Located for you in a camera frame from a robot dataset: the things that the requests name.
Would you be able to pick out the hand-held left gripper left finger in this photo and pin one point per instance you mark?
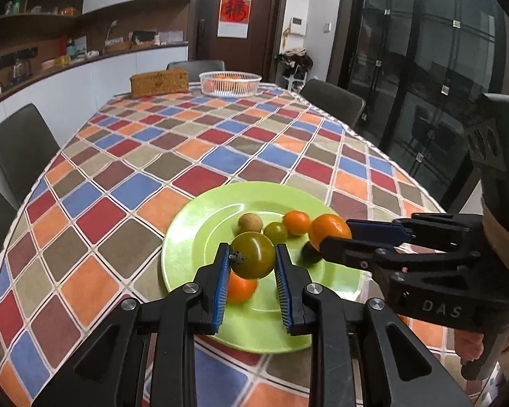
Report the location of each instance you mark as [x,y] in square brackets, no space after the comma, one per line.
[222,288]

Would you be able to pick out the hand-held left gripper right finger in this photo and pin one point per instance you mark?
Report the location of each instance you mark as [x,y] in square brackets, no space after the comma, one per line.
[285,292]

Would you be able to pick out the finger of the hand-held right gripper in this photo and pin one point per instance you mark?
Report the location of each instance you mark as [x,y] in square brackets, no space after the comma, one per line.
[356,252]
[373,229]

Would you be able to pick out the medium orange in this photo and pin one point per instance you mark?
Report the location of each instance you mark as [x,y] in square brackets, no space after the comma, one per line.
[239,289]

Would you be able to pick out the large orange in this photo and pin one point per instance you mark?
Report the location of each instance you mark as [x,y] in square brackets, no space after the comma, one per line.
[328,228]

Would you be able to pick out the dark purple round fruit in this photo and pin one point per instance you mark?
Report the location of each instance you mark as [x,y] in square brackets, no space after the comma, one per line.
[310,254]

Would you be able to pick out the large green tomato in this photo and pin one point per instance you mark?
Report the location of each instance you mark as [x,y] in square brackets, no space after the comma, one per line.
[254,254]

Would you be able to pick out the green plate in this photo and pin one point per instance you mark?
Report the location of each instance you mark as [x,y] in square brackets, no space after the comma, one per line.
[195,237]

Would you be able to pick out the small green tomato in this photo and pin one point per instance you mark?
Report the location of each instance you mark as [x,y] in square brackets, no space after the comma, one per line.
[275,230]

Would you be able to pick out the small orange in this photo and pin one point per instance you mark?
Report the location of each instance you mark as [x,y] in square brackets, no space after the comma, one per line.
[297,222]

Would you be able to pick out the tan longan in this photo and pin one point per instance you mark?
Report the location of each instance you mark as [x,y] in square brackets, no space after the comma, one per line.
[250,222]

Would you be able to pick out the person's right hand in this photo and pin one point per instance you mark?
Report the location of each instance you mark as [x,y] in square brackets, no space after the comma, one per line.
[468,345]

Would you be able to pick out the black framed glass sliding door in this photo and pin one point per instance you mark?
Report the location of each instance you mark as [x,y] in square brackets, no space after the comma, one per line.
[407,72]

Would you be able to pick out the pile of dark bags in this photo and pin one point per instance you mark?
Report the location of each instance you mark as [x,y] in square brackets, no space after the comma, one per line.
[296,61]

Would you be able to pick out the white mesh basket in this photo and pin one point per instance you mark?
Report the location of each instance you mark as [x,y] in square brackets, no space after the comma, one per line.
[230,87]

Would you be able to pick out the woven wicker box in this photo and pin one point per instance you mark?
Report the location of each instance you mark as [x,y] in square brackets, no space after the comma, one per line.
[160,82]

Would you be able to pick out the dark brown door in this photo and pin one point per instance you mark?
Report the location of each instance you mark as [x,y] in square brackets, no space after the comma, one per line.
[267,17]

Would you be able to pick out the white counter cabinet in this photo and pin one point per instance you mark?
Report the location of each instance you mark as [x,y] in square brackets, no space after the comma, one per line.
[110,72]

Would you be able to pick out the red and white door poster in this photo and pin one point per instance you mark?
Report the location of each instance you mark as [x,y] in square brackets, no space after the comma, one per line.
[234,10]

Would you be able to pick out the black box on stand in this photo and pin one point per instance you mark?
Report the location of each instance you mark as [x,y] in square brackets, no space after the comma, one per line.
[144,37]

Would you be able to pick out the shallow wicker tray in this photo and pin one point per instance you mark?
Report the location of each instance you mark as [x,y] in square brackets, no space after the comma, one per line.
[118,45]

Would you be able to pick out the small desk lamp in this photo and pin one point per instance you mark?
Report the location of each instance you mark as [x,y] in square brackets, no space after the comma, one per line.
[110,29]

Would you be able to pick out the light blue card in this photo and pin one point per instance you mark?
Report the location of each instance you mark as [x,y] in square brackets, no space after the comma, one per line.
[77,46]

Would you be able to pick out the glass pitcher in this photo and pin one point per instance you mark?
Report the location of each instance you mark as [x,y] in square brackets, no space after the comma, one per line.
[20,69]

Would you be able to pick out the white wall intercom panel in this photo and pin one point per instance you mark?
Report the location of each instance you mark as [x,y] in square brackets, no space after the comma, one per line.
[297,25]

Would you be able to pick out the black wall power strip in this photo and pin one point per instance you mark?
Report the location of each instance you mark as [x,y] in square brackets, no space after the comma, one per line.
[12,56]

